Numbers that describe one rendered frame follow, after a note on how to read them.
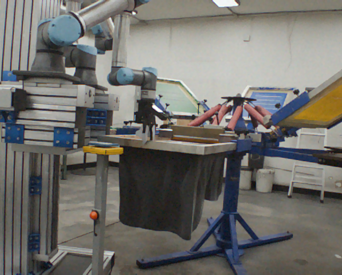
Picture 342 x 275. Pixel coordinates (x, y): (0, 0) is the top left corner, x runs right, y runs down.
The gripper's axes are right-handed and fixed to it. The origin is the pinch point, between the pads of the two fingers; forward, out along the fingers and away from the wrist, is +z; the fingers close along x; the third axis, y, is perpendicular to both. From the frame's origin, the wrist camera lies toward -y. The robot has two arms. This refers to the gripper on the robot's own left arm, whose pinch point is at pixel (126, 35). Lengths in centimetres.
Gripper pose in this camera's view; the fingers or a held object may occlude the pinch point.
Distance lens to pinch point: 266.6
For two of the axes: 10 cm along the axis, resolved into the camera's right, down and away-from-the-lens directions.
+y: -1.8, 9.7, 1.5
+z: 4.6, -0.5, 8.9
